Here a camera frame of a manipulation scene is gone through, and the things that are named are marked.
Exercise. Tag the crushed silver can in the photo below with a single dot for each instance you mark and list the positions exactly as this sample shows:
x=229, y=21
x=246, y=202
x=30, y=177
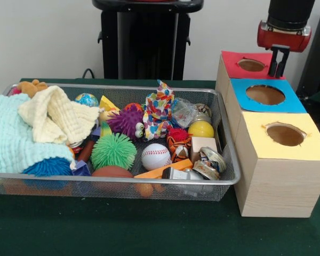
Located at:
x=208, y=165

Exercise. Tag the colourful printed wrapper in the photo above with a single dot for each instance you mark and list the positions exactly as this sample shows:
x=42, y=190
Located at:
x=157, y=112

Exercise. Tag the light blue knitted cloth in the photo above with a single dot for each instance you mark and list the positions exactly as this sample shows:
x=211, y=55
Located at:
x=8, y=144

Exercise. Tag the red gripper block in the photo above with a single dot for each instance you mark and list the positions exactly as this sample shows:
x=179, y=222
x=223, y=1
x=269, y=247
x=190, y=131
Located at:
x=285, y=40

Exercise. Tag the black upright stand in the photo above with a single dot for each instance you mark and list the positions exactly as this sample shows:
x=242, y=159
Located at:
x=317, y=66

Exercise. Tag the purple spiky monster toy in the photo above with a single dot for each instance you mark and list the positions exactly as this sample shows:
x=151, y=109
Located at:
x=125, y=120

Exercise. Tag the green spiky ball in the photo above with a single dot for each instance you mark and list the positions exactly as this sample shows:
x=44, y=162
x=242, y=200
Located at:
x=113, y=152

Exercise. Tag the wooden cube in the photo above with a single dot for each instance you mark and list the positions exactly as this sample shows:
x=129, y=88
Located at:
x=202, y=145

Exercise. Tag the cream knitted cloth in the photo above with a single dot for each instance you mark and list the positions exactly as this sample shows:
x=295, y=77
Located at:
x=56, y=117

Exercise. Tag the yellow ball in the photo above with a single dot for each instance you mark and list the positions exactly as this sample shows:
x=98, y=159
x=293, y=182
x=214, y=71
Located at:
x=201, y=129

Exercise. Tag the wooden box with three holes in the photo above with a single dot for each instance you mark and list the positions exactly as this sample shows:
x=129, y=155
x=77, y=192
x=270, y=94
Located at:
x=277, y=186

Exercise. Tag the white baseball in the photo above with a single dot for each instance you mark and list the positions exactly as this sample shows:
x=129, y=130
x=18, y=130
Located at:
x=156, y=157

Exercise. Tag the crushed clear plastic bottle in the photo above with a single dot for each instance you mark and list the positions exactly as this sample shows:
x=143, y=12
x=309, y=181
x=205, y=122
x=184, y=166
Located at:
x=184, y=112

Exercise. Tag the shallow mesh bin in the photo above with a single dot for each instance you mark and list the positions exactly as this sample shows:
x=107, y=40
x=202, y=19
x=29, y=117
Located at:
x=69, y=88

